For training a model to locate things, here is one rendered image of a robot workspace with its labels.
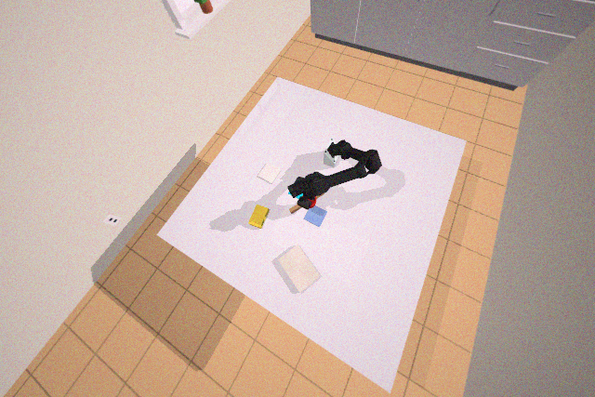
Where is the yellow box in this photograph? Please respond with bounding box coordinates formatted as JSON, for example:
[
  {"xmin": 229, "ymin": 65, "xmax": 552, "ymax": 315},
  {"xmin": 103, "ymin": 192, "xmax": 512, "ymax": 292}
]
[{"xmin": 248, "ymin": 205, "xmax": 269, "ymax": 229}]

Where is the brown wooden beam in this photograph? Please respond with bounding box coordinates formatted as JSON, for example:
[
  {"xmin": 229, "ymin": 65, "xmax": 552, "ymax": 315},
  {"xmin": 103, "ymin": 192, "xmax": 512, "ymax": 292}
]
[{"xmin": 289, "ymin": 193, "xmax": 324, "ymax": 214}]

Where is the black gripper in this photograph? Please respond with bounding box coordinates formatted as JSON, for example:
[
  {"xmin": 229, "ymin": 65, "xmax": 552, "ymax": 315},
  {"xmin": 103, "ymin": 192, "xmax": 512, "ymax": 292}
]
[{"xmin": 297, "ymin": 192, "xmax": 316, "ymax": 210}]

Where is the beige rectangular block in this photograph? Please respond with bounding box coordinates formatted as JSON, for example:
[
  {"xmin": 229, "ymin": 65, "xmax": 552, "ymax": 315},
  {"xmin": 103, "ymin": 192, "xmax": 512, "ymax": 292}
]
[{"xmin": 278, "ymin": 245, "xmax": 320, "ymax": 293}]

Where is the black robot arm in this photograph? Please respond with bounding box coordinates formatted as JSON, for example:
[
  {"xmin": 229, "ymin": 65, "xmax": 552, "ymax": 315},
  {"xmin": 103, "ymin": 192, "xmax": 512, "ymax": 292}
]
[{"xmin": 287, "ymin": 139, "xmax": 382, "ymax": 198}]

